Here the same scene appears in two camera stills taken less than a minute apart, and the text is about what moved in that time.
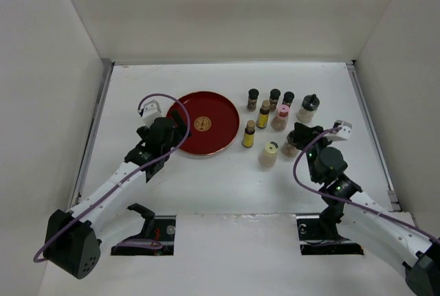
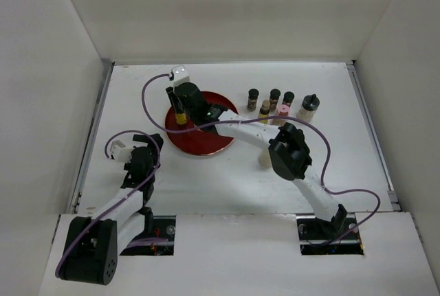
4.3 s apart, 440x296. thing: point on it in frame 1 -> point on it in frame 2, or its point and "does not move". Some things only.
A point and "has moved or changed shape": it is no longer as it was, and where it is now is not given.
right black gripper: [304, 132] -> [173, 97]
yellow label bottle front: [247, 140] has moved or changed shape
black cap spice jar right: [288, 97] does not move
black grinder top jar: [310, 104] does not move
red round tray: [214, 122] does not move
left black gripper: [179, 124] -> [141, 139]
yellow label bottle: [263, 114] does not move
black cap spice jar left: [253, 95] does not move
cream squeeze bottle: [268, 156] does not move
